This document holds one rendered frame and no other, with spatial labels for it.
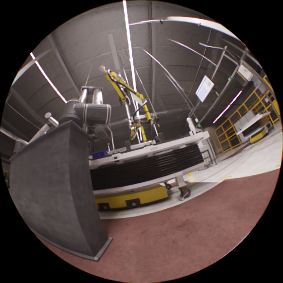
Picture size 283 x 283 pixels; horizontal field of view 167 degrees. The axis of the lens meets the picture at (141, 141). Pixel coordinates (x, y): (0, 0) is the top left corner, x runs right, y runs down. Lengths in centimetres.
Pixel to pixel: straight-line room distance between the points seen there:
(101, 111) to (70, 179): 61
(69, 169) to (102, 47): 978
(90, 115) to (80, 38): 963
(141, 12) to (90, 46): 519
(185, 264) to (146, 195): 131
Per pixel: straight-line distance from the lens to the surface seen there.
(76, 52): 1047
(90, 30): 1003
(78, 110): 91
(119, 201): 173
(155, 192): 164
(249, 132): 509
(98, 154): 142
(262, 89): 251
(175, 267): 58
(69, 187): 60
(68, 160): 62
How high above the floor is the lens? 48
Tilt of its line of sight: 21 degrees up
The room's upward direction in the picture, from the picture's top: 15 degrees counter-clockwise
